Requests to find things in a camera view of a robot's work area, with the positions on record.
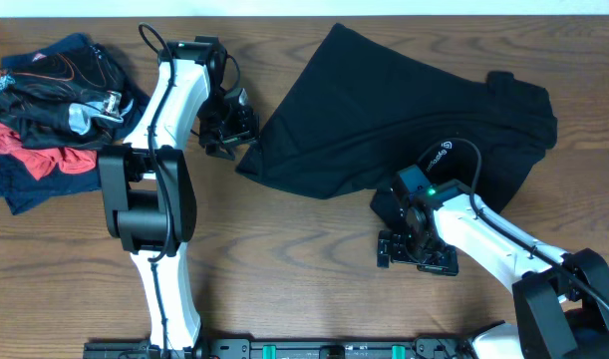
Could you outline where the black polo shirt with logo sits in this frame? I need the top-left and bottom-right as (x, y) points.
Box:
(237, 24), (557, 225)

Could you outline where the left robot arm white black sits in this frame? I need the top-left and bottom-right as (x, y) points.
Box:
(85, 36), (259, 358)

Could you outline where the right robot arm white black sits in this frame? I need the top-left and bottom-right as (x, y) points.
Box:
(371, 166), (609, 358)

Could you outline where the red garment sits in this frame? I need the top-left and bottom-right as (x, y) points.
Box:
(0, 123), (97, 180)

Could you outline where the navy blue garment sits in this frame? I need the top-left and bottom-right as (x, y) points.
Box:
(0, 33), (150, 214)

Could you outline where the left black cable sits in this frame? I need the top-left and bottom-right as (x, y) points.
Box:
(137, 21), (243, 359)

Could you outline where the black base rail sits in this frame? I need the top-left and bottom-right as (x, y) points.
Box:
(82, 334), (477, 359)

